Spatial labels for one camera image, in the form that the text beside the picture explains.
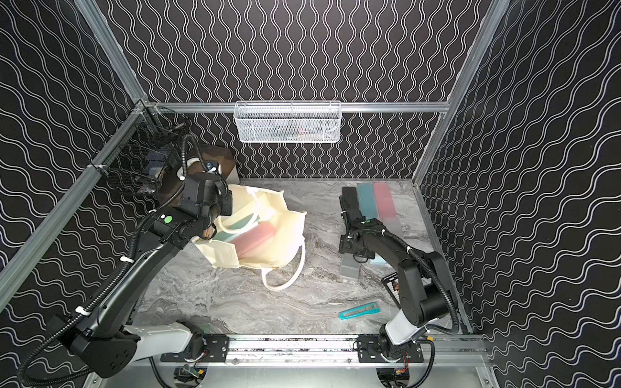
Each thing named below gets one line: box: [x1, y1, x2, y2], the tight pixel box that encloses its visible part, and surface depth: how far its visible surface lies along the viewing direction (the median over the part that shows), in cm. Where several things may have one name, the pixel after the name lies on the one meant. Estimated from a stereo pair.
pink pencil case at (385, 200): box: [373, 181, 398, 218], surface depth 116 cm
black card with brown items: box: [380, 271, 402, 310], surface depth 87 cm
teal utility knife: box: [337, 301, 381, 321], surface depth 84 cm
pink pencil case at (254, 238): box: [232, 221, 276, 259], surface depth 95 cm
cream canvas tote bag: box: [190, 184, 308, 291], surface depth 92 cm
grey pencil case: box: [340, 252, 362, 279], surface depth 92 cm
